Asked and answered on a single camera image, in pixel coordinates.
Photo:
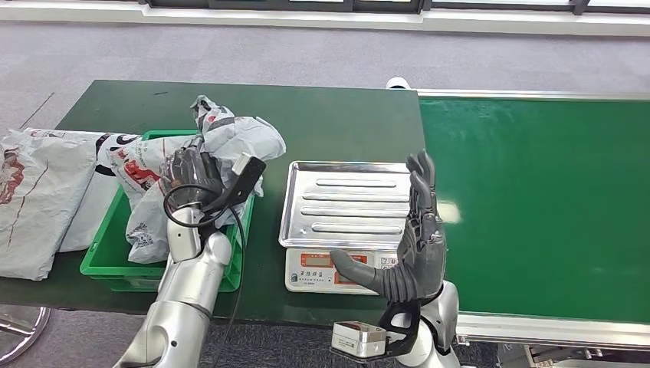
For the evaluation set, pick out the green conveyor belt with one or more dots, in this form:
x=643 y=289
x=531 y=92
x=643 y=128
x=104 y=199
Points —
x=533 y=203

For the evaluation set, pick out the white scale with steel tray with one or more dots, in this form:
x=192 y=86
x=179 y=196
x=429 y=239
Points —
x=345 y=208

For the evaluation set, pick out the grey parcel red black print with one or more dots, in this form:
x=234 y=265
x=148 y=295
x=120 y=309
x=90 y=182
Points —
x=147 y=203

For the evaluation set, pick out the long grey parcel red stripe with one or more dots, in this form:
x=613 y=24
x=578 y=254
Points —
x=249 y=137

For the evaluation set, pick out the large grey bag red print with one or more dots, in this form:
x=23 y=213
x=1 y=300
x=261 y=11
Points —
x=40 y=203

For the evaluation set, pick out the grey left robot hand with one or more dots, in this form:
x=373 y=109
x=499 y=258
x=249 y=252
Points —
x=193 y=175

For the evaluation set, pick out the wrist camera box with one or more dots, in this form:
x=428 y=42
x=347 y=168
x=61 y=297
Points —
x=358 y=339
x=243 y=178

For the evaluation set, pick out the white window sill ledge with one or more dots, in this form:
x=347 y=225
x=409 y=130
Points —
x=325 y=21

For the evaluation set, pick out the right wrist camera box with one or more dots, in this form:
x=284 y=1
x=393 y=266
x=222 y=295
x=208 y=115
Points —
x=358 y=339

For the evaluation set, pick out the dark window frame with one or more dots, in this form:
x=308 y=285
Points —
x=304 y=4

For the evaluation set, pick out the green plastic crate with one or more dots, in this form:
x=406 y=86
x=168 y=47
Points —
x=101 y=259

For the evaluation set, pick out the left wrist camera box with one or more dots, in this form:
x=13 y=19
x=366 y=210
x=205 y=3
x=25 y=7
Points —
x=243 y=178

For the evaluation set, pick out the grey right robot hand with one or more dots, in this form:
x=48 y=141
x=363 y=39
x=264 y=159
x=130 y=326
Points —
x=416 y=264

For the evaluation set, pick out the white bag black print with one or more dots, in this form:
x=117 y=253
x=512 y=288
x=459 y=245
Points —
x=86 y=218

